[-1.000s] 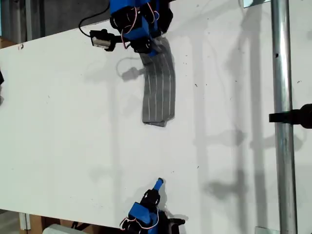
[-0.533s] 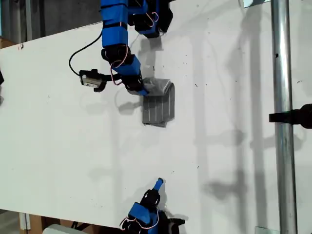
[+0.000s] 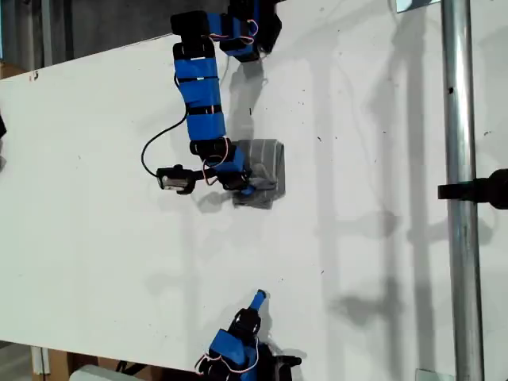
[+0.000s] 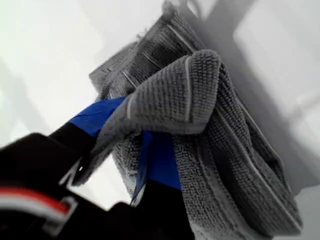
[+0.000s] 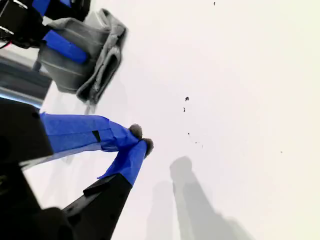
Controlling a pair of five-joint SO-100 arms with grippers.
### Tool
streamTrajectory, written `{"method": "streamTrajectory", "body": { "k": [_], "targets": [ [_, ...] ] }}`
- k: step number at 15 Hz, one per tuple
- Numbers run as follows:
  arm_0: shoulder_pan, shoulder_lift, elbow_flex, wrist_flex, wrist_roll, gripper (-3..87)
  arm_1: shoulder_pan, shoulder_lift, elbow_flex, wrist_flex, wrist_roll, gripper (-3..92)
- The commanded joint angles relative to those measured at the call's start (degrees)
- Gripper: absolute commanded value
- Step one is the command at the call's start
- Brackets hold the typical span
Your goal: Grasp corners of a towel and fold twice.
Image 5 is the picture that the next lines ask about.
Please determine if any grey striped towel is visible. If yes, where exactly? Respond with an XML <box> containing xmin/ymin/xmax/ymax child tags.
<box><xmin>31</xmin><ymin>8</ymin><xmax>129</xmax><ymax>113</ymax></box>

